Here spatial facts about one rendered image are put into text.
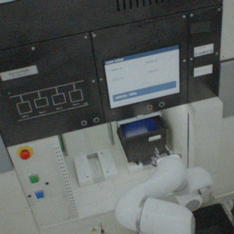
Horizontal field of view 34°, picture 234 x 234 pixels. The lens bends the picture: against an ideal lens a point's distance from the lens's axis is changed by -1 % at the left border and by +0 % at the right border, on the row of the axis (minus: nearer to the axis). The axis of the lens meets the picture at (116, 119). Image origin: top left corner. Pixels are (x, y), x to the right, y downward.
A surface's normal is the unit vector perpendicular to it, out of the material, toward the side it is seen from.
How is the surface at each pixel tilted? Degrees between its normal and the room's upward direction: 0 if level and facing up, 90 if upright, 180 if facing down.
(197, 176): 30
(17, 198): 90
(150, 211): 21
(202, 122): 90
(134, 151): 94
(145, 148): 94
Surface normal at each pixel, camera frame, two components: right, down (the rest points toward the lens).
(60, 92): 0.24, 0.59
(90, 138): -0.11, -0.78
